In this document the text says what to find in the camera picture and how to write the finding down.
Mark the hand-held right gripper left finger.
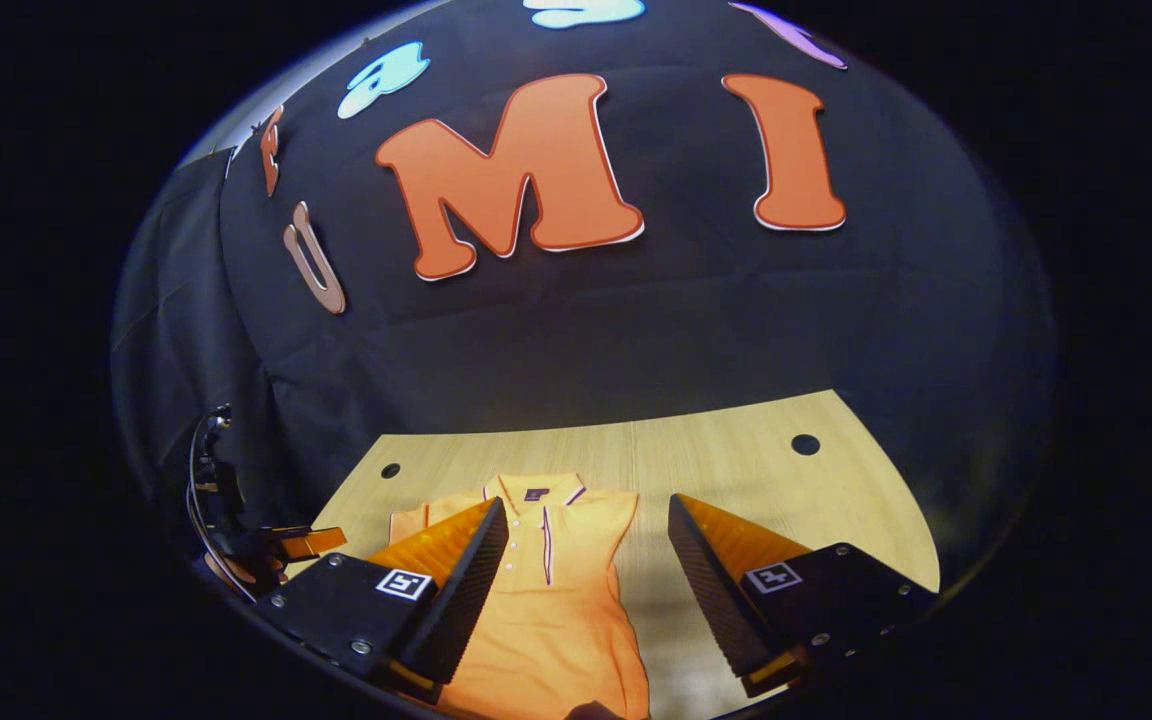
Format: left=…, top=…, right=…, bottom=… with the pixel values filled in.
left=271, top=497, right=510, bottom=701

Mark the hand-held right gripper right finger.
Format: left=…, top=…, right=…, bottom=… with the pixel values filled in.
left=668, top=493, right=937, bottom=698

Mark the orange T-shirt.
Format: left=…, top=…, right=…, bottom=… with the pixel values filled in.
left=389, top=472, right=651, bottom=720

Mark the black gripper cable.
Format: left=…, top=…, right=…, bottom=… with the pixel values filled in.
left=185, top=412, right=259, bottom=603

